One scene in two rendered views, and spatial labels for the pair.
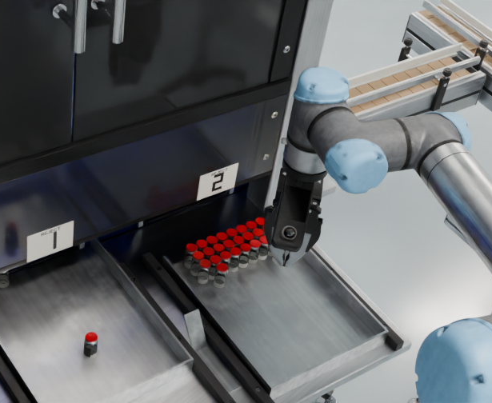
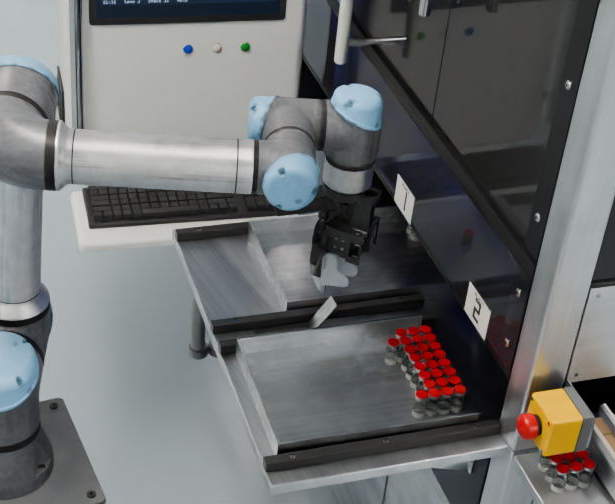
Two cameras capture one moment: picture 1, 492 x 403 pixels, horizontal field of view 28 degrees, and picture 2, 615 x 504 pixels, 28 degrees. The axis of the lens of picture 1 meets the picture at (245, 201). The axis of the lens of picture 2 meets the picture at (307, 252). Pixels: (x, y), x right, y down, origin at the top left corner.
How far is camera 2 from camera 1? 2.36 m
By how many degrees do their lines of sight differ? 81
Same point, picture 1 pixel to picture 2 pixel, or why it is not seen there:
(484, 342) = (13, 58)
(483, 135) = not seen: outside the picture
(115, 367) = (304, 277)
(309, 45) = (550, 238)
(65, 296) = (394, 267)
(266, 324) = (328, 378)
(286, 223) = not seen: hidden behind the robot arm
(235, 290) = (378, 370)
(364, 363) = (255, 435)
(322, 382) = (243, 396)
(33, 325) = not seen: hidden behind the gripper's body
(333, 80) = (353, 95)
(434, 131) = (275, 141)
